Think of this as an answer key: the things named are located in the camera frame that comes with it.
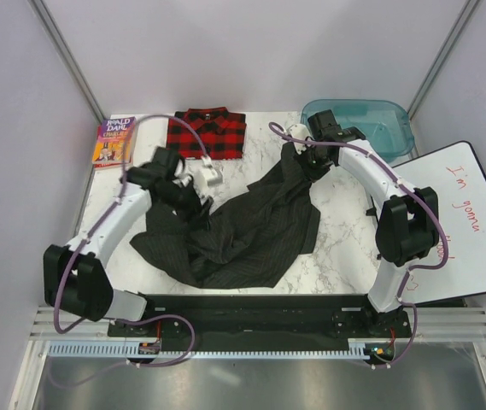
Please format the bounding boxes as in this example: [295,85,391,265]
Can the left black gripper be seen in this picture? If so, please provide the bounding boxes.
[158,176,215,233]

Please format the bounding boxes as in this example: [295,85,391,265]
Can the dark pinstriped long sleeve shirt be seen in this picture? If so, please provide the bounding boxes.
[130,143,320,290]

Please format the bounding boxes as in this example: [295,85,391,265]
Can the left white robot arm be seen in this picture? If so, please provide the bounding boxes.
[43,148,223,336]

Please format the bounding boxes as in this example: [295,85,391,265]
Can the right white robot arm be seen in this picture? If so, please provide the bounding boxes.
[287,110,446,337]

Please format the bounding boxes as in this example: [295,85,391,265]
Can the red black plaid folded shirt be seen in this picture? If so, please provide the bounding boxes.
[166,107,247,161]

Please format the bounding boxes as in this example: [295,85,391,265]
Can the teal transparent plastic bin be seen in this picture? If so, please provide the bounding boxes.
[301,99,414,163]

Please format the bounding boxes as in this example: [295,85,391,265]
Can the Roald Dahl paperback book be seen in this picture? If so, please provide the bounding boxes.
[92,116,138,168]

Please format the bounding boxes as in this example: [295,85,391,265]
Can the whiteboard with red writing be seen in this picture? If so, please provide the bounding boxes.
[395,141,486,304]

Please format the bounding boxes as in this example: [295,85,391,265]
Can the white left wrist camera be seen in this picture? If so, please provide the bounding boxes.
[193,155,223,198]

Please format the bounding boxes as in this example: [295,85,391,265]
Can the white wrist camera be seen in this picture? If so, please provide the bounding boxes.
[286,124,311,154]
[193,155,223,198]

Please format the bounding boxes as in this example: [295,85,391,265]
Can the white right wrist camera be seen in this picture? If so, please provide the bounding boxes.
[286,124,311,154]

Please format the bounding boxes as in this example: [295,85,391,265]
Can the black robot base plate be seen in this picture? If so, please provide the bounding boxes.
[106,293,413,352]

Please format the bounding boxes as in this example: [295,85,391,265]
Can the white slotted cable duct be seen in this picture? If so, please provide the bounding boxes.
[47,341,393,360]

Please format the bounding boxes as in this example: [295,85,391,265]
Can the aluminium frame rail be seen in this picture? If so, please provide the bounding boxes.
[28,304,486,342]

